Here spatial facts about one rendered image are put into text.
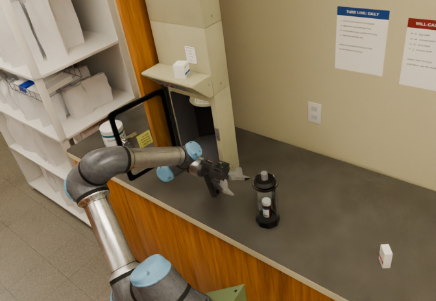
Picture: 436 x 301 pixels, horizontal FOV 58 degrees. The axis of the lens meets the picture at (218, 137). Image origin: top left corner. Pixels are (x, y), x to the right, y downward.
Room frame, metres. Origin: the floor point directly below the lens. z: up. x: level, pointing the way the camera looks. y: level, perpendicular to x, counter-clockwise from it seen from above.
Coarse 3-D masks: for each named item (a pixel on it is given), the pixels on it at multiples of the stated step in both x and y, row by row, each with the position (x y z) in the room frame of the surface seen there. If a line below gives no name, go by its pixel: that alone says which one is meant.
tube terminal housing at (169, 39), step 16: (160, 32) 1.71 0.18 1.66; (176, 32) 1.64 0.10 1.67; (192, 32) 1.58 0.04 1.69; (208, 32) 1.54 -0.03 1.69; (160, 48) 1.73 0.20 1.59; (176, 48) 1.65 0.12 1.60; (208, 48) 1.53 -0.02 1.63; (224, 48) 1.61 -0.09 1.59; (192, 64) 1.60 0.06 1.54; (208, 64) 1.53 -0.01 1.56; (224, 64) 1.60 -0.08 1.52; (224, 80) 1.59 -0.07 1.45; (192, 96) 1.62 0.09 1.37; (224, 96) 1.58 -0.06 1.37; (224, 112) 1.57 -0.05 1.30; (224, 128) 1.56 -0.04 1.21; (224, 144) 1.54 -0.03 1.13; (208, 160) 1.60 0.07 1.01; (224, 160) 1.53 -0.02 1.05
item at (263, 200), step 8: (256, 192) 1.18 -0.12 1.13; (264, 192) 1.15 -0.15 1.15; (272, 192) 1.16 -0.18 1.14; (256, 200) 1.19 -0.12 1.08; (264, 200) 1.16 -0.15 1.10; (272, 200) 1.16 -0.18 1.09; (256, 208) 1.19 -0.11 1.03; (264, 208) 1.16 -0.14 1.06; (272, 208) 1.16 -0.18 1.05; (264, 216) 1.16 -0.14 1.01; (272, 216) 1.16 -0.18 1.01
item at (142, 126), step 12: (144, 96) 1.67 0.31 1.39; (156, 96) 1.70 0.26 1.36; (132, 108) 1.62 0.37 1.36; (144, 108) 1.65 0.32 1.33; (156, 108) 1.69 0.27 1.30; (108, 120) 1.55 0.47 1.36; (120, 120) 1.58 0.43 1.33; (132, 120) 1.61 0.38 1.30; (144, 120) 1.65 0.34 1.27; (156, 120) 1.68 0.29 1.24; (120, 132) 1.57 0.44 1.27; (132, 132) 1.60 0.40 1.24; (144, 132) 1.64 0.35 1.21; (156, 132) 1.67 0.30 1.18; (168, 132) 1.71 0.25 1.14; (132, 144) 1.59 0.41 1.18; (144, 144) 1.63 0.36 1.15; (156, 144) 1.66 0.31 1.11; (168, 144) 1.70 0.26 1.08
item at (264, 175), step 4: (264, 172) 1.21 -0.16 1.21; (256, 176) 1.22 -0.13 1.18; (260, 176) 1.22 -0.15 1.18; (264, 176) 1.19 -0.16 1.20; (268, 176) 1.21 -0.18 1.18; (272, 176) 1.21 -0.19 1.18; (256, 180) 1.20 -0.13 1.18; (260, 180) 1.19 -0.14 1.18; (264, 180) 1.19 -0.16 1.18; (268, 180) 1.19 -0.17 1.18; (272, 180) 1.18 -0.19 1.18; (256, 184) 1.18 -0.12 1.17; (260, 184) 1.17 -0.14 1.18; (264, 184) 1.17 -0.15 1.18; (268, 184) 1.17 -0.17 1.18; (272, 184) 1.17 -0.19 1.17; (264, 188) 1.16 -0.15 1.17
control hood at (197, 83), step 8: (160, 64) 1.72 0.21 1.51; (144, 72) 1.66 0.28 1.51; (152, 72) 1.65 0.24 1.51; (160, 72) 1.64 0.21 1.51; (168, 72) 1.62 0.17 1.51; (192, 72) 1.59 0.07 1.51; (160, 80) 1.60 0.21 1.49; (168, 80) 1.54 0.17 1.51; (176, 80) 1.52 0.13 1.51; (184, 80) 1.51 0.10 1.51; (192, 80) 1.50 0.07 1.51; (200, 80) 1.49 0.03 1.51; (208, 80) 1.51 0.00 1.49; (184, 88) 1.54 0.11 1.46; (192, 88) 1.45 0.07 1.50; (200, 88) 1.48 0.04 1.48; (208, 88) 1.51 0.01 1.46; (208, 96) 1.50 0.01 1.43
